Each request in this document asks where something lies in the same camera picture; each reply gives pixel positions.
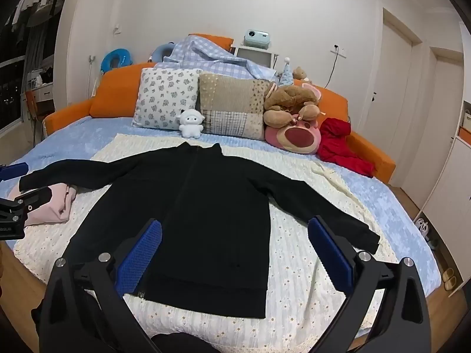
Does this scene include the pink folded garment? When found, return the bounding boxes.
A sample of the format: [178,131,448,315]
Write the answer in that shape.
[7,184,78,227]

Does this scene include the grey-blue neck pillow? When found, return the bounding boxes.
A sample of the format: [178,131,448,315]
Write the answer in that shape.
[152,42,177,63]

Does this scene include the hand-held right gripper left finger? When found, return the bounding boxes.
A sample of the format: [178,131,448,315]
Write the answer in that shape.
[31,218,173,353]

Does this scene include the bright blue ring toy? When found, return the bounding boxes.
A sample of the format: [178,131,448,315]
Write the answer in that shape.
[101,49,134,71]

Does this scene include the white door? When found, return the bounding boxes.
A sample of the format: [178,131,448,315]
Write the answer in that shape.
[416,48,464,210]
[368,7,424,177]

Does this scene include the white wall rod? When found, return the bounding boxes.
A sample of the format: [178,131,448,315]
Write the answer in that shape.
[88,55,98,96]

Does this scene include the floral pillow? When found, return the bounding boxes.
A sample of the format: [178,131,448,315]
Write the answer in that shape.
[132,67,204,131]

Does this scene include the beige slippers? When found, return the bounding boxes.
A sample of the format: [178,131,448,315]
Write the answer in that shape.
[442,267,459,291]

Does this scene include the teal projector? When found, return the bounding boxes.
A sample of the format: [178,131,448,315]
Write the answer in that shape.
[243,29,271,49]

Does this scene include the white bedside shelf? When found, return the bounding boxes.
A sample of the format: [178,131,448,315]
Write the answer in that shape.
[231,44,281,72]

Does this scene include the cream lace blanket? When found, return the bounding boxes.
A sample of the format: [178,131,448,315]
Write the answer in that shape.
[13,132,400,353]

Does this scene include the white desk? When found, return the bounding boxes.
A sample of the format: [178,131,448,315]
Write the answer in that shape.
[26,79,56,101]

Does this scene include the black jacket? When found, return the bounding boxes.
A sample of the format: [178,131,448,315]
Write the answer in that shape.
[18,141,381,320]

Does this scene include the small brown bear plush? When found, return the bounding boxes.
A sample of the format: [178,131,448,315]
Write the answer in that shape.
[292,67,313,83]

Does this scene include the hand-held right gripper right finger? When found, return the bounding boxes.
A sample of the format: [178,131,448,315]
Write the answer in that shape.
[307,215,433,353]

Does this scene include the black power cable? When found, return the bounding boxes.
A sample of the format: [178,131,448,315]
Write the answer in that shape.
[329,49,338,89]

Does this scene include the red garment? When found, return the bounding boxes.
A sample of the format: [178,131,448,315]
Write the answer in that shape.
[317,118,376,176]

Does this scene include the grey curtain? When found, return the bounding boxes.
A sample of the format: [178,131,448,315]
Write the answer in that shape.
[26,26,56,78]

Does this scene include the orange cushion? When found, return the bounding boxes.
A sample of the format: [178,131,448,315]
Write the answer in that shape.
[191,33,235,54]

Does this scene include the beige patchwork pillow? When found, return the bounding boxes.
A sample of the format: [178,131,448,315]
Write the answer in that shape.
[199,73,275,140]

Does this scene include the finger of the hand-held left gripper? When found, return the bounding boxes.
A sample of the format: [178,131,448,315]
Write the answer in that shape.
[0,187,52,216]
[0,162,29,184]

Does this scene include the orange chair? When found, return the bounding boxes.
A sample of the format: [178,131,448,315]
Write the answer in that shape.
[25,91,38,122]

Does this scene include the pink bear plush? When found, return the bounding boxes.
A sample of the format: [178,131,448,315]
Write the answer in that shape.
[264,83,323,154]

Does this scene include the blue party hat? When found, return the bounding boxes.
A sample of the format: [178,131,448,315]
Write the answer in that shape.
[278,57,294,88]

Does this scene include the light blue quilted bedspread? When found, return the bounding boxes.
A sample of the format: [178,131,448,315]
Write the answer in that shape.
[0,116,442,302]

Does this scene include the white cabinet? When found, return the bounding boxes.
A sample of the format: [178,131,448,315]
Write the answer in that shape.
[447,99,471,295]

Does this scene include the white sheep plush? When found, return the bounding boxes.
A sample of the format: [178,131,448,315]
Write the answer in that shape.
[176,109,205,139]

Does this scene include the white sneakers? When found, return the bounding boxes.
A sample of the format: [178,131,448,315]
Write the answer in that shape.
[414,218,431,241]

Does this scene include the large window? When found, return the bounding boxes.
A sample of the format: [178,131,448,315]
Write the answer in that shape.
[0,18,30,129]

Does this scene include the blue checked quilt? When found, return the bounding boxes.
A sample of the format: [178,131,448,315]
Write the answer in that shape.
[155,35,280,81]

